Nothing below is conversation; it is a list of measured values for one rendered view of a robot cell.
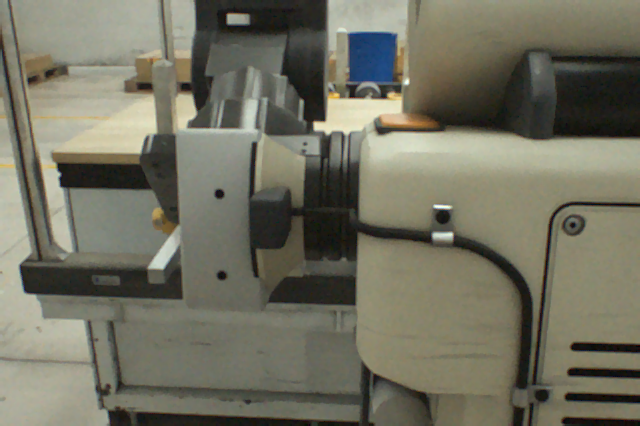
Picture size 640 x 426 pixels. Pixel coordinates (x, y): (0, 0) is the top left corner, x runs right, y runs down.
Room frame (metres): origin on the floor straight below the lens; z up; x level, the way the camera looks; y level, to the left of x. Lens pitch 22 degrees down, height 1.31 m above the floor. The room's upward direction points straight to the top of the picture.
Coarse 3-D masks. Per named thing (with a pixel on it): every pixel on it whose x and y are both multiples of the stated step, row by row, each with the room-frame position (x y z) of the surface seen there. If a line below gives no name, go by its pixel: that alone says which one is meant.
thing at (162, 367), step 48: (96, 192) 1.48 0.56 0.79; (144, 192) 1.47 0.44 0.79; (96, 240) 1.48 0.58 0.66; (144, 240) 1.47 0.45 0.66; (96, 336) 1.48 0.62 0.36; (144, 336) 1.51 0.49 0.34; (192, 336) 1.50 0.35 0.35; (240, 336) 1.49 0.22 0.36; (288, 336) 1.48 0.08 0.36; (336, 336) 1.47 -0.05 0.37; (96, 384) 1.48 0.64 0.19; (144, 384) 1.51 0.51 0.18; (192, 384) 1.50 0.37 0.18; (240, 384) 1.49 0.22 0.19; (288, 384) 1.48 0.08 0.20; (336, 384) 1.47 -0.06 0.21
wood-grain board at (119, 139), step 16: (128, 112) 1.93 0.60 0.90; (144, 112) 1.93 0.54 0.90; (176, 112) 1.93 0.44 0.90; (192, 112) 1.92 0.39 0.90; (336, 112) 1.92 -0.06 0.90; (352, 112) 1.92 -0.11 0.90; (368, 112) 1.92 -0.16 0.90; (384, 112) 1.92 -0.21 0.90; (400, 112) 1.92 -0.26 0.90; (96, 128) 1.71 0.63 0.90; (112, 128) 1.71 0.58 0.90; (128, 128) 1.71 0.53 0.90; (144, 128) 1.71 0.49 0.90; (320, 128) 1.71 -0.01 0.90; (336, 128) 1.71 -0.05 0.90; (352, 128) 1.71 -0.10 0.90; (64, 144) 1.54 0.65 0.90; (80, 144) 1.54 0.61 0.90; (96, 144) 1.54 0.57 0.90; (112, 144) 1.54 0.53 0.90; (128, 144) 1.54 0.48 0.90; (64, 160) 1.47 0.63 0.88; (80, 160) 1.46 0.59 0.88; (96, 160) 1.46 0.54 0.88; (112, 160) 1.46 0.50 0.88; (128, 160) 1.46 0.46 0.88
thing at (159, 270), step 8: (176, 232) 1.15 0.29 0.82; (168, 240) 1.11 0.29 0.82; (176, 240) 1.11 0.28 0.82; (168, 248) 1.08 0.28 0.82; (176, 248) 1.08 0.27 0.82; (160, 256) 1.04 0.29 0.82; (168, 256) 1.04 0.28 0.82; (176, 256) 1.07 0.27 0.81; (152, 264) 1.01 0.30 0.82; (160, 264) 1.01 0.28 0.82; (168, 264) 1.02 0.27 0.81; (152, 272) 0.99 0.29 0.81; (160, 272) 0.99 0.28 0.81; (168, 272) 1.01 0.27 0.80; (152, 280) 0.99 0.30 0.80; (160, 280) 0.99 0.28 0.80
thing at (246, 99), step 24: (240, 72) 0.43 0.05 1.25; (264, 72) 0.43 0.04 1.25; (216, 96) 0.42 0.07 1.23; (240, 96) 0.41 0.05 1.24; (264, 96) 0.41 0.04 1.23; (288, 96) 0.43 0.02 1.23; (192, 120) 0.41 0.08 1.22; (216, 120) 0.39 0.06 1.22; (240, 120) 0.38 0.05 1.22; (264, 120) 0.38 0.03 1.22; (288, 120) 0.40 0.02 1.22; (144, 144) 0.37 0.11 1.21; (168, 144) 0.37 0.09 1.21; (288, 144) 0.36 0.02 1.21; (312, 144) 0.36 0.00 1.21; (144, 168) 0.37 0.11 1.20; (168, 168) 0.37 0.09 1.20; (168, 192) 0.39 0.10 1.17; (168, 216) 0.41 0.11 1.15
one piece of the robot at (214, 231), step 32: (192, 160) 0.34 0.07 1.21; (224, 160) 0.34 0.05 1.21; (192, 192) 0.34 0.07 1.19; (224, 192) 0.34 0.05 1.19; (192, 224) 0.34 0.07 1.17; (224, 224) 0.34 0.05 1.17; (192, 256) 0.33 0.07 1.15; (224, 256) 0.33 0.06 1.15; (192, 288) 0.33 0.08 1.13; (224, 288) 0.33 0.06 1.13; (256, 288) 0.33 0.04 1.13
